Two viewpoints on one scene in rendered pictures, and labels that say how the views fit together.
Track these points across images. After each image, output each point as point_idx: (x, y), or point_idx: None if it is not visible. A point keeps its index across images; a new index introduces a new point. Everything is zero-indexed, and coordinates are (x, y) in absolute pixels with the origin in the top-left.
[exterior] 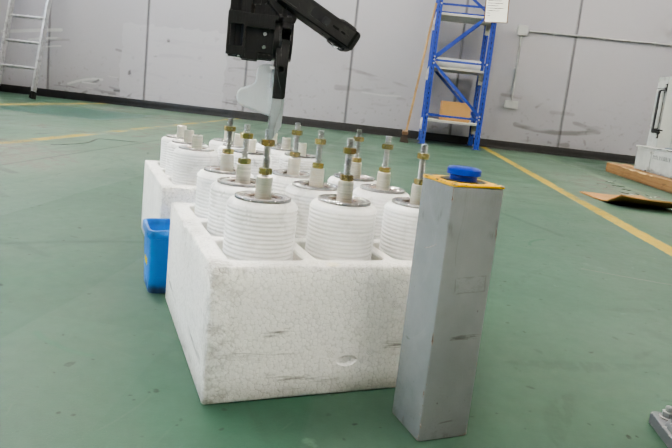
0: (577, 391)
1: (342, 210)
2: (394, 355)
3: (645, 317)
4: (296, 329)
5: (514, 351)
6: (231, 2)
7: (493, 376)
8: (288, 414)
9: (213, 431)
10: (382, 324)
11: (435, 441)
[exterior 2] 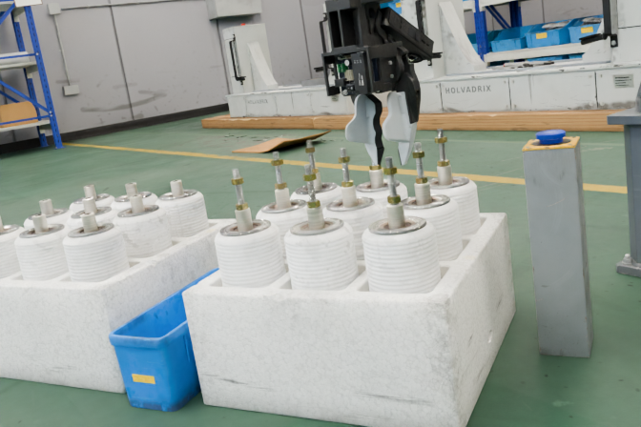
0: None
1: (448, 208)
2: (499, 314)
3: None
4: (474, 328)
5: None
6: (343, 38)
7: (516, 298)
8: (508, 400)
9: None
10: (493, 292)
11: (592, 351)
